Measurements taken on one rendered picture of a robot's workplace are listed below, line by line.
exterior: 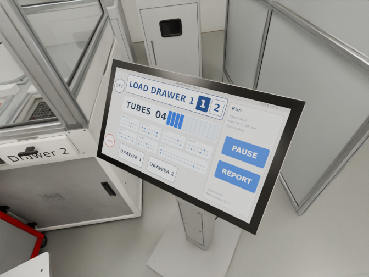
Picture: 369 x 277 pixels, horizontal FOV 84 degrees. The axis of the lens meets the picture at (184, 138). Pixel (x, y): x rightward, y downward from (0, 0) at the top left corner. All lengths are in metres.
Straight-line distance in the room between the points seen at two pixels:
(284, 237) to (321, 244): 0.22
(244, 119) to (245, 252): 1.16
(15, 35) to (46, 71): 0.11
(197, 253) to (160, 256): 0.24
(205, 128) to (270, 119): 0.15
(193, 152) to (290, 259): 1.19
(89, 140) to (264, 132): 0.69
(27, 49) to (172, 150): 0.48
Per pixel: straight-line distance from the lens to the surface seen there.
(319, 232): 1.71
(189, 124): 0.51
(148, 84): 0.58
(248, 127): 0.47
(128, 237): 1.62
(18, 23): 0.72
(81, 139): 0.92
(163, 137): 0.55
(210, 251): 1.46
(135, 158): 0.61
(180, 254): 1.47
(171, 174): 0.55
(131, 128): 0.61
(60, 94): 0.80
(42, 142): 0.96
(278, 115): 0.47
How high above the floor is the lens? 1.46
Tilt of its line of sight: 47 degrees down
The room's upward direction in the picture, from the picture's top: 7 degrees counter-clockwise
